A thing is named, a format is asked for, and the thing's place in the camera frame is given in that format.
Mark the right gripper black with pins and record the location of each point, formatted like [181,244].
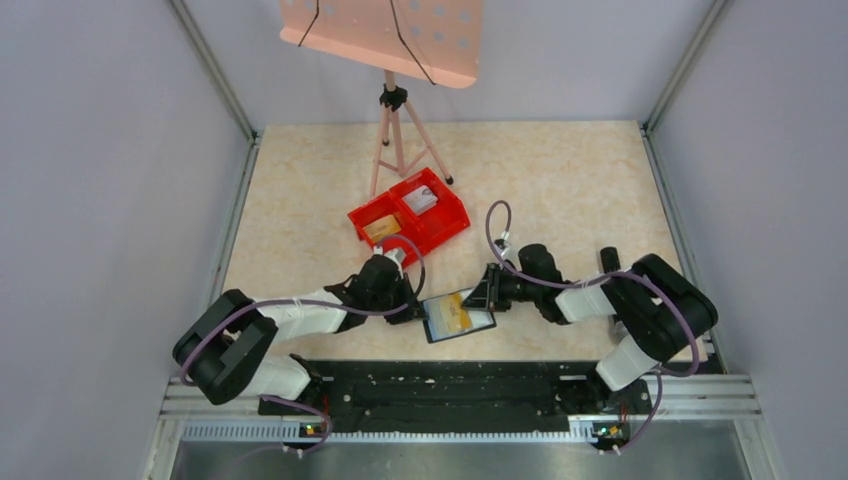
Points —
[488,294]

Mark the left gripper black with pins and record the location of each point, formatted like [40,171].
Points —
[403,283]

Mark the black leather card holder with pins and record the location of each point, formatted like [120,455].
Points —
[481,320]

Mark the gold card from holder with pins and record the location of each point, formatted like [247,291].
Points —
[453,319]

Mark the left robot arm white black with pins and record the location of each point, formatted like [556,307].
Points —
[226,352]

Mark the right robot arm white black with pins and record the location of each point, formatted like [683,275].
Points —
[661,311]

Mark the gold VIP card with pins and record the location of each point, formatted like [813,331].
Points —
[382,227]

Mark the white silver card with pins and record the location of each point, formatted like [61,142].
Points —
[420,200]

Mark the red plastic bin right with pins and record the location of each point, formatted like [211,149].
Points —
[445,220]

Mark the red plastic bin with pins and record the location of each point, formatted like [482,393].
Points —
[445,220]
[408,238]

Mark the red plastic bin left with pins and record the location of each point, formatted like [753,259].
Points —
[408,238]

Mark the pink music stand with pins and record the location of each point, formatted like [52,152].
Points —
[435,41]

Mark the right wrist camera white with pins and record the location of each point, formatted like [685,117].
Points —
[502,245]

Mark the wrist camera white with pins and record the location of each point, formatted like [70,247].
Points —
[396,255]
[502,245]

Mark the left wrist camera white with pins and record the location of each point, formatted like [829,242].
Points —
[396,255]

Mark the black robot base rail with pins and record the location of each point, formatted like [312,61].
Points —
[461,402]

